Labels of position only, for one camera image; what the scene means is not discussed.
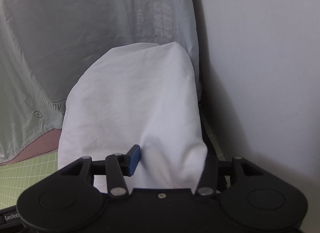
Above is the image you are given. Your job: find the white shirt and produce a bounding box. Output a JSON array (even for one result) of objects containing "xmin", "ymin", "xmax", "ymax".
[{"xmin": 58, "ymin": 42, "xmax": 207, "ymax": 190}]

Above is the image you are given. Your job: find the pink bag base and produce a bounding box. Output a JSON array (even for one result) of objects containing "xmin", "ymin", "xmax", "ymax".
[{"xmin": 1, "ymin": 129, "xmax": 61, "ymax": 165}]

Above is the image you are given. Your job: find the green grid cutting mat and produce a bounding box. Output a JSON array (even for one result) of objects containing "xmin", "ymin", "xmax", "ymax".
[{"xmin": 0, "ymin": 152, "xmax": 57, "ymax": 209}]

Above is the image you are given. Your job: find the carrot print storage bag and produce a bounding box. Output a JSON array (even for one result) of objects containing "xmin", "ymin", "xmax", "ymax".
[{"xmin": 1, "ymin": 0, "xmax": 200, "ymax": 162}]

